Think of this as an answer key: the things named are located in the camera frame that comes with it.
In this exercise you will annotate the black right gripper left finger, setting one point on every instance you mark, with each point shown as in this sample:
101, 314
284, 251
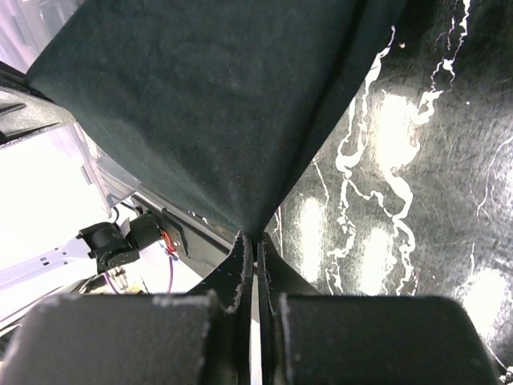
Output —
199, 337

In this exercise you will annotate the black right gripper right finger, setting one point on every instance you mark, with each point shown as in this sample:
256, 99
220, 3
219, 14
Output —
311, 338

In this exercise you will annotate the black t shirt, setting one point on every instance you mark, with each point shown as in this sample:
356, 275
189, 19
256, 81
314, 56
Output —
218, 106

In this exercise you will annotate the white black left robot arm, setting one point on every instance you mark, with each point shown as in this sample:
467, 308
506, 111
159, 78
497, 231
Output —
113, 245

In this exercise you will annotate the black marble pattern mat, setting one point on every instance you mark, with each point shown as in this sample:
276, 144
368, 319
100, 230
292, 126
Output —
412, 192

